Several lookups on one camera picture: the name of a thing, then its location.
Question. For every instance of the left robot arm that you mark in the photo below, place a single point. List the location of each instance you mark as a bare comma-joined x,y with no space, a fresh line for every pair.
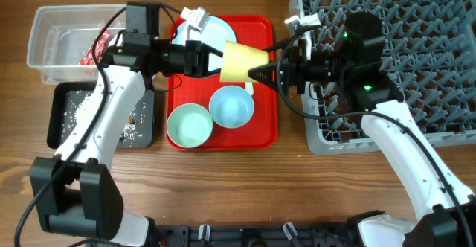
73,191

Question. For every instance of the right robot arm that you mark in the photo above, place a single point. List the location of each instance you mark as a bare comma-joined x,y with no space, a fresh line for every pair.
443,205

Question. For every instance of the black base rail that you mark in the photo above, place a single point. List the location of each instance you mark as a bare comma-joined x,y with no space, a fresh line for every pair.
321,234

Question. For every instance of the white plastic spoon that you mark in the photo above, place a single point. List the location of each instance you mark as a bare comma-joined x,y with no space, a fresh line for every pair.
249,88

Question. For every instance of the green bowl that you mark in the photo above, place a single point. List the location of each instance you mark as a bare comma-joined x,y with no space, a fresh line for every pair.
189,125

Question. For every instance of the white rice grains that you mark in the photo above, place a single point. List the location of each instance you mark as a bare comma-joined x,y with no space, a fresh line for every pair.
80,107

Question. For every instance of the clear plastic bin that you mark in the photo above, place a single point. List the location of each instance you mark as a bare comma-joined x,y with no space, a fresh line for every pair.
61,36

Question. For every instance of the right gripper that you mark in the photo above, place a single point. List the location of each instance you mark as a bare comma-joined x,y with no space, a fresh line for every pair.
294,66

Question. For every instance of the red snack wrapper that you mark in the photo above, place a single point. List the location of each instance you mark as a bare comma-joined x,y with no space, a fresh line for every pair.
94,53

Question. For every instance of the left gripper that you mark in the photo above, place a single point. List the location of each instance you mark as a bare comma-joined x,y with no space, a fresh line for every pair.
193,62

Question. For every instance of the grey dishwasher rack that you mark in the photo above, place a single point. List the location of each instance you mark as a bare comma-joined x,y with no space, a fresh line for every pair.
429,54

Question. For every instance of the light blue bowl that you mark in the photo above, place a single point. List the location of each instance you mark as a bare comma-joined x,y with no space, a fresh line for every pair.
231,107

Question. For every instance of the light blue plate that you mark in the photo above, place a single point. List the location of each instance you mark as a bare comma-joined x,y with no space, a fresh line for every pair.
215,34

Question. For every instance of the yellow plastic cup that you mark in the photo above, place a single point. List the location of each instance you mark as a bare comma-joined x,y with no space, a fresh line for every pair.
238,60

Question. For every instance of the black plastic tray bin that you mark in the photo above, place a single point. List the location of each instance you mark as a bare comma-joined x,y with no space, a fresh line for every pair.
62,88

